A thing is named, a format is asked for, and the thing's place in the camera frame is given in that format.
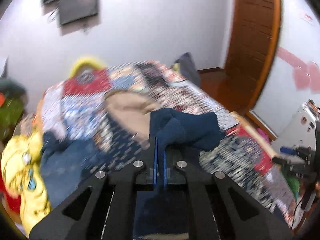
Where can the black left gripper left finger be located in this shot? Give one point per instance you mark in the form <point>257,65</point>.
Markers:
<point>103,207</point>

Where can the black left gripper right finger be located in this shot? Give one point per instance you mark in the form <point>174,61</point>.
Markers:
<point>218,208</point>

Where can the navy patterned hooded jacket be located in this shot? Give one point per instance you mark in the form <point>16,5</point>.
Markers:
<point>131,120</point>

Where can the blue denim jeans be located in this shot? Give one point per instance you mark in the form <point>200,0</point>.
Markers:
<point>65,164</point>

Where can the red cloth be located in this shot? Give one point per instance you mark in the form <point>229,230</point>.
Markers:
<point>14,203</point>

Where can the yellow cartoon blanket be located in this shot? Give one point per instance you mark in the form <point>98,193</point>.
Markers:
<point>68,112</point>

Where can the colourful patchwork bedspread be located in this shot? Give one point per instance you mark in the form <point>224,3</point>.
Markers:
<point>241,153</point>

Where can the dark blue pillow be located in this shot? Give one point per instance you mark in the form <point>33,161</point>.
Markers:
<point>185,66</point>

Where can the brown wooden door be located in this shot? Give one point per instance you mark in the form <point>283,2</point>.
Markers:
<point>250,51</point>

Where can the dark green cushion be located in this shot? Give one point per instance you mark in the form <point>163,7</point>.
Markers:
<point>10,89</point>

